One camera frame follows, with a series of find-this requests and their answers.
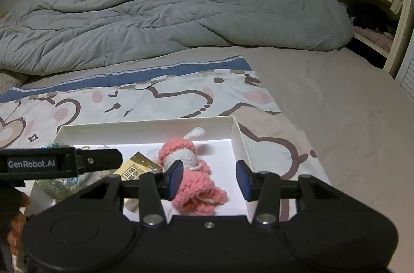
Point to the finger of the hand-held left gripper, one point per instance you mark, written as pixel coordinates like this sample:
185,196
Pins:
100,160

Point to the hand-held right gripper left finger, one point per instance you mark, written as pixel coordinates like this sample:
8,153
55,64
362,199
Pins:
176,179

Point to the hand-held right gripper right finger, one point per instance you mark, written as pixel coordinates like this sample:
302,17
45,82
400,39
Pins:
243,179

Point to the pink crocheted doll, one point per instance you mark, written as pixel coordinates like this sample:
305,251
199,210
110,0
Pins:
194,185

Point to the white shallow cardboard box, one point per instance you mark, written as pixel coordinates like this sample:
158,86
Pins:
226,156

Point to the yellow snack packet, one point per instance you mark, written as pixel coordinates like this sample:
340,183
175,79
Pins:
129,169

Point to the person's left hand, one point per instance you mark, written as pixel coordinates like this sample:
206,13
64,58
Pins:
11,205

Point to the cartoon bear printed blanket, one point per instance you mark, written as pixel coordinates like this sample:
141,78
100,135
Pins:
161,101

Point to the beige fluffy blanket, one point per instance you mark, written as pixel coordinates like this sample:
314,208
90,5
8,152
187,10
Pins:
11,79

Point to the bed with beige sheet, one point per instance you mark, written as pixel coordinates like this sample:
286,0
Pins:
323,114

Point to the grey duvet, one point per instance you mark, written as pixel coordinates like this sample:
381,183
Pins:
161,17

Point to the pink folded clothes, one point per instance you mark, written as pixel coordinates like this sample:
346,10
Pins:
375,38

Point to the white slatted door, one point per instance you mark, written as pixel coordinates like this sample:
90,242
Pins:
408,76

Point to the dark clothes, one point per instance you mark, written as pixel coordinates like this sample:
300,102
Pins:
368,17

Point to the cream open shelf unit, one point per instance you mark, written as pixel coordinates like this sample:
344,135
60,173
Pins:
402,17

